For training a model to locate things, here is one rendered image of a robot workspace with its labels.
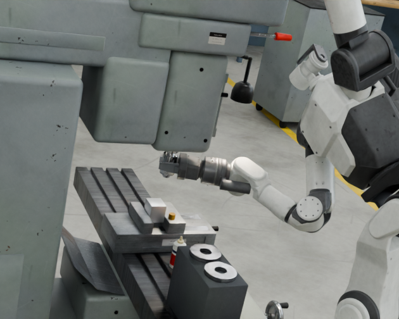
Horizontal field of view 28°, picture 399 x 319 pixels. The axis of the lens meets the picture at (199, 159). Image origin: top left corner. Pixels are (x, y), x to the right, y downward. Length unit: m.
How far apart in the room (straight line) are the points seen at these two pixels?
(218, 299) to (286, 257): 2.72
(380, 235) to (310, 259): 2.66
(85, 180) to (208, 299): 1.04
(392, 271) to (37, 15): 1.20
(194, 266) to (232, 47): 0.63
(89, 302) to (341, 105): 0.95
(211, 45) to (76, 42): 0.39
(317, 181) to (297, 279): 2.23
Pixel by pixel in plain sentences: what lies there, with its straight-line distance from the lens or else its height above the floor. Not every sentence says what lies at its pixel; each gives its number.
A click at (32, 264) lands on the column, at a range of 2.27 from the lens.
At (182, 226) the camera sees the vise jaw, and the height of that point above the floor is 1.03.
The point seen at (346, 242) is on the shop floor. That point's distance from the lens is 5.25.
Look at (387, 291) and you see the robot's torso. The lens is 2.36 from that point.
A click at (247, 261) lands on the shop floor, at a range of 4.68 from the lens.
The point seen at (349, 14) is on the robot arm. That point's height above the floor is 1.85.
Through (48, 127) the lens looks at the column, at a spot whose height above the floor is 1.43.
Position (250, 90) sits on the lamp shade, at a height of 1.49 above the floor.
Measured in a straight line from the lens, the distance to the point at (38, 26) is 2.13.
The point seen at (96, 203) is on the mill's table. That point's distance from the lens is 2.85.
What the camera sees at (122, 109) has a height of 1.45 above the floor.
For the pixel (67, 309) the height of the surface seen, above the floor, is 0.73.
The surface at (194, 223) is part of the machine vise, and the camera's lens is 2.68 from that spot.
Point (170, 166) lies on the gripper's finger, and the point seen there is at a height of 1.24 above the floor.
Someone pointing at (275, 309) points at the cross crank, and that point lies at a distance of 2.98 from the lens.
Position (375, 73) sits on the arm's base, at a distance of 2.18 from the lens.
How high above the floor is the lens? 2.18
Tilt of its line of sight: 21 degrees down
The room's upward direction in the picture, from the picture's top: 12 degrees clockwise
